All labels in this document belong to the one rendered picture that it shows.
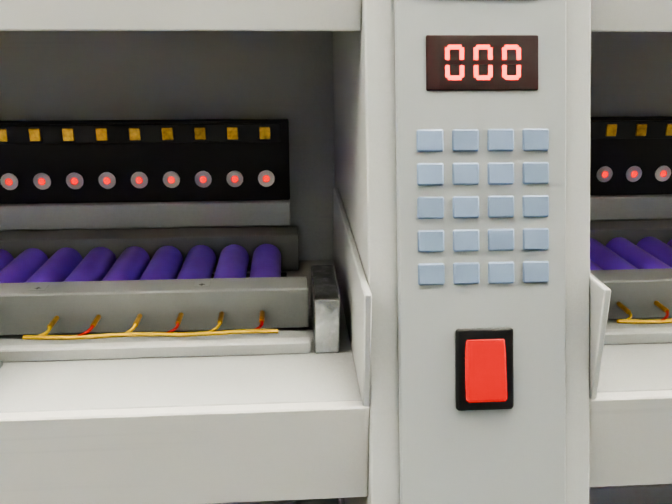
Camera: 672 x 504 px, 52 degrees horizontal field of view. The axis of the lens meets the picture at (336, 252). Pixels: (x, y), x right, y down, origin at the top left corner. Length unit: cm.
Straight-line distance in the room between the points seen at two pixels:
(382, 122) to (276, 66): 22
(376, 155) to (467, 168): 4
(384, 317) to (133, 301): 14
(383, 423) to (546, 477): 7
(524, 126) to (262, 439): 17
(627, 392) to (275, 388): 15
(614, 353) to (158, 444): 22
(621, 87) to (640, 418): 28
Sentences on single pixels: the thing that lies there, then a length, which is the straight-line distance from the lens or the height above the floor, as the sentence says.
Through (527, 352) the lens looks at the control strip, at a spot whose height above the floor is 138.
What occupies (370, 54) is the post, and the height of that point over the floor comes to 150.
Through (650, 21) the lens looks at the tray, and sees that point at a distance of 34.
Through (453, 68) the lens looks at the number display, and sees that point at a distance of 29.
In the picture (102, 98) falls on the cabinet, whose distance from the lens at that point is 50.
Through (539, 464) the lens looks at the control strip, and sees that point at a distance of 31.
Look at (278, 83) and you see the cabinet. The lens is 49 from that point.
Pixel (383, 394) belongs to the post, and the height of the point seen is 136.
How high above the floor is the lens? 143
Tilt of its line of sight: 3 degrees down
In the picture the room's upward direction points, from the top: 1 degrees counter-clockwise
